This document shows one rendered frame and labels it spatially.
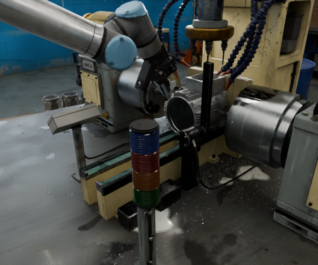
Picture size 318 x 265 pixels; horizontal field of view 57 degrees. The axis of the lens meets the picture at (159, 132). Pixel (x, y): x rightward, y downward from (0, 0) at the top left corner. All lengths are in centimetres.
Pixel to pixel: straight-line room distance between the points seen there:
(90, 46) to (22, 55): 575
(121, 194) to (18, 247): 33
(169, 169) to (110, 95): 54
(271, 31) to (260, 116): 42
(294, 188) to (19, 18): 83
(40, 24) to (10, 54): 573
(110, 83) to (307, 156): 92
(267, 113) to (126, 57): 45
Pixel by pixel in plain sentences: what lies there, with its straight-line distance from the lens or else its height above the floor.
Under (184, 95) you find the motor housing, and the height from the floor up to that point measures 111.
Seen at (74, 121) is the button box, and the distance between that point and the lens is 105.
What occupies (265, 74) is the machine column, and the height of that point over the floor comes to 115.
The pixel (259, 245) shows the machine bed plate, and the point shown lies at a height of 80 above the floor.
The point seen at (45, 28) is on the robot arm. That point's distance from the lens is 76.
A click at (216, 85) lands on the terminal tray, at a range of 118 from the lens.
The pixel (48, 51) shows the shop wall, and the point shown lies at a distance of 660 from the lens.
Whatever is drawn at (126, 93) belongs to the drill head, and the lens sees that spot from 134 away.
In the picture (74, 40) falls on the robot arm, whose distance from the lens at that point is 77.
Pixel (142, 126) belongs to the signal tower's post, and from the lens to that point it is 57.
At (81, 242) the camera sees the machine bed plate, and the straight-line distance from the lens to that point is 93.
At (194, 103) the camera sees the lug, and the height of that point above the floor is 109.
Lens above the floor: 146
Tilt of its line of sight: 26 degrees down
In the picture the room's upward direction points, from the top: 1 degrees counter-clockwise
